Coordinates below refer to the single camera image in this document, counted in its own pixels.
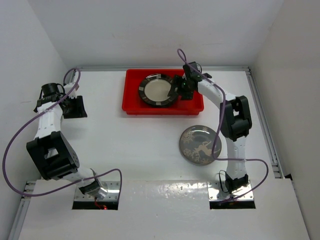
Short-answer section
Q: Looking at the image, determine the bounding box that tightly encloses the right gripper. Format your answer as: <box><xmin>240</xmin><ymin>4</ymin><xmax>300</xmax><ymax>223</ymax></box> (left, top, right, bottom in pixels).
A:
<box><xmin>169</xmin><ymin>74</ymin><xmax>195</xmax><ymax>101</ymax></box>

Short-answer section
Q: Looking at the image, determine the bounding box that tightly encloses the striped rim plate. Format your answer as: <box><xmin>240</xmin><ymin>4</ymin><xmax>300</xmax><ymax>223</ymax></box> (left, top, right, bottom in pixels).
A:
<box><xmin>138</xmin><ymin>73</ymin><xmax>178</xmax><ymax>108</ymax></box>

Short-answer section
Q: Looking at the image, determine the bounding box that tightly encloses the grey reindeer plate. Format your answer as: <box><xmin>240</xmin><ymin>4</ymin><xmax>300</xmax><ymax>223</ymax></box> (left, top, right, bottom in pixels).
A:
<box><xmin>179</xmin><ymin>125</ymin><xmax>217</xmax><ymax>166</ymax></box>

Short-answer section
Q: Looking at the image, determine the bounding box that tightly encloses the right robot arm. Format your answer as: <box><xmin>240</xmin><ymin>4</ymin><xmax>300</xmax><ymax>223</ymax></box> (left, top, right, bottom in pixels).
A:
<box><xmin>168</xmin><ymin>62</ymin><xmax>252</xmax><ymax>193</ymax></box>

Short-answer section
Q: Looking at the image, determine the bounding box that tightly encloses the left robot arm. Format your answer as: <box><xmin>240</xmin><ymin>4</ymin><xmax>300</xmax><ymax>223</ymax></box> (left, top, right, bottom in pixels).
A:
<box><xmin>26</xmin><ymin>83</ymin><xmax>107</xmax><ymax>199</ymax></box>

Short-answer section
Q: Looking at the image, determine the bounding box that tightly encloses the red plastic bin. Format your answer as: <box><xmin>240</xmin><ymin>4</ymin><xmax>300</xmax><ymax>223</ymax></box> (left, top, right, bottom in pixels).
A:
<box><xmin>122</xmin><ymin>68</ymin><xmax>204</xmax><ymax>116</ymax></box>

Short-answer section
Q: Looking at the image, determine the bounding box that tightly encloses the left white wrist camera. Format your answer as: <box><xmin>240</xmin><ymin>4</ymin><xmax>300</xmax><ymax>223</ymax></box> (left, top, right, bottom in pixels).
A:
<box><xmin>63</xmin><ymin>82</ymin><xmax>79</xmax><ymax>99</ymax></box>

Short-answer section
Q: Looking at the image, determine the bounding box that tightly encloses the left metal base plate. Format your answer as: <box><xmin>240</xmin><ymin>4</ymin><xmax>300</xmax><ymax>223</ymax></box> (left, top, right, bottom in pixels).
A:
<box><xmin>74</xmin><ymin>181</ymin><xmax>120</xmax><ymax>202</ymax></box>

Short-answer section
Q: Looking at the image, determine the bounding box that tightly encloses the metal base plate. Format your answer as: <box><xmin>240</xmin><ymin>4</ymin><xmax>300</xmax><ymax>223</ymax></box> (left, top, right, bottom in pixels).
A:
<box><xmin>74</xmin><ymin>181</ymin><xmax>120</xmax><ymax>202</ymax></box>
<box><xmin>207</xmin><ymin>181</ymin><xmax>254</xmax><ymax>202</ymax></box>

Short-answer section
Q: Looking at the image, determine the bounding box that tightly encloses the aluminium table frame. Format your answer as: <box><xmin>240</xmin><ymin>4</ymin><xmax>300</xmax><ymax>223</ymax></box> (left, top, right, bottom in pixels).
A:
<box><xmin>10</xmin><ymin>68</ymin><xmax>290</xmax><ymax>240</ymax></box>

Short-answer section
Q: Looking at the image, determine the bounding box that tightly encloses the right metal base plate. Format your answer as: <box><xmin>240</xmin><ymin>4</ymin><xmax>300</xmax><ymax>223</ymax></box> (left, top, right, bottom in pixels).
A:
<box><xmin>207</xmin><ymin>181</ymin><xmax>254</xmax><ymax>202</ymax></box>

